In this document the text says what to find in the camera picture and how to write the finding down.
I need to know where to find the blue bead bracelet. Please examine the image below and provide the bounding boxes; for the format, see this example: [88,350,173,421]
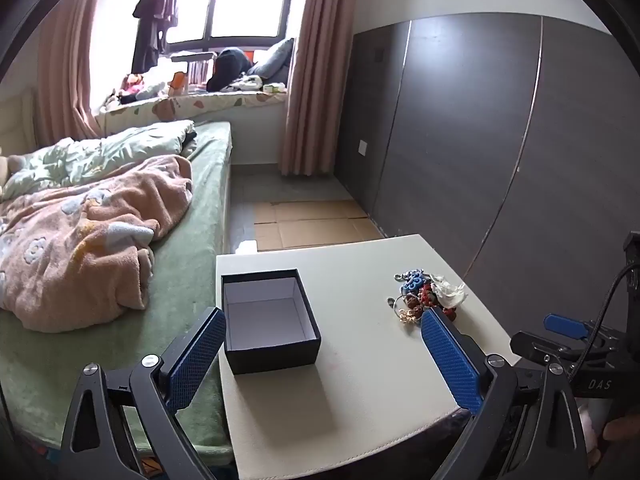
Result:
[400,274,431,297]

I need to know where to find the person's right hand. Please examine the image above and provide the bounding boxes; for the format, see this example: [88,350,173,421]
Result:
[602,416,640,443]

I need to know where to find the pink curtain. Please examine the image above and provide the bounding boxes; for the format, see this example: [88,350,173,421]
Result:
[35,0,118,143]
[279,0,357,177]

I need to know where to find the white ornament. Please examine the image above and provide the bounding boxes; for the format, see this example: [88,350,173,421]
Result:
[430,275,468,309]

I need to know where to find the row of books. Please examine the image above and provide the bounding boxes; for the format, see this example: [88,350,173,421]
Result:
[187,60,216,86]

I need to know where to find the grey pillow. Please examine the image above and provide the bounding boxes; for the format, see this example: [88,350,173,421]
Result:
[248,37,296,86]

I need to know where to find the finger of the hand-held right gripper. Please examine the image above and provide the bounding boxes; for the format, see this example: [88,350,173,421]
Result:
[510,331,577,367]
[544,314,601,341]

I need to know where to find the pink plush toy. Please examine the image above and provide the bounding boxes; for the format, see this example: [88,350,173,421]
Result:
[117,74,146,103]

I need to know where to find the pink fleece blanket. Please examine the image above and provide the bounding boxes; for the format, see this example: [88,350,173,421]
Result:
[0,154,195,333]

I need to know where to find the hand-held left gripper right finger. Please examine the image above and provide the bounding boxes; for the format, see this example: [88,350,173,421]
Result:
[420,306,601,480]

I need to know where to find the black cardboard box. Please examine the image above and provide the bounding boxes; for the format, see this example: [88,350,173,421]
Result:
[221,268,322,376]

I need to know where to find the printed window seat cushion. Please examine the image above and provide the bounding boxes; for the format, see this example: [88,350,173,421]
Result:
[95,91,291,133]

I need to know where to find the gold ring bracelet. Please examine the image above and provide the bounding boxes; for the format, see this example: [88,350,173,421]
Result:
[387,295,423,327]

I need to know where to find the hanging dark clothes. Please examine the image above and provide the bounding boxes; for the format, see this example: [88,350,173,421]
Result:
[131,0,181,75]

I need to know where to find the green bed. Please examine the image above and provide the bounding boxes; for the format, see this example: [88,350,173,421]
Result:
[0,120,236,453]

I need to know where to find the light green quilt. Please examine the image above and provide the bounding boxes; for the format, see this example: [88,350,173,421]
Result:
[2,120,197,203]

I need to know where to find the black bag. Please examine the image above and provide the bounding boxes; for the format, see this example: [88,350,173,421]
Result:
[206,47,255,93]

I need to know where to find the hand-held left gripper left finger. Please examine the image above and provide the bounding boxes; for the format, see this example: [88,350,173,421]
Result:
[59,306,228,480]

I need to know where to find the window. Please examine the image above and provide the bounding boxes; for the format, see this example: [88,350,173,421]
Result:
[162,0,301,53]

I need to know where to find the black cable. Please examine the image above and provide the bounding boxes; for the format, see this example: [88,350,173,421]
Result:
[570,262,636,378]

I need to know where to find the flattened cardboard sheet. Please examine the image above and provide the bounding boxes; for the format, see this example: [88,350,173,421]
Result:
[252,199,388,252]

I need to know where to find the brown walnut bead bracelet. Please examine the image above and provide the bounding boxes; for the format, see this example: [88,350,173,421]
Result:
[406,282,458,322]

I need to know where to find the dark grey wardrobe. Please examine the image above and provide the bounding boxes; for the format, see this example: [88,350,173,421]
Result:
[334,12,640,341]

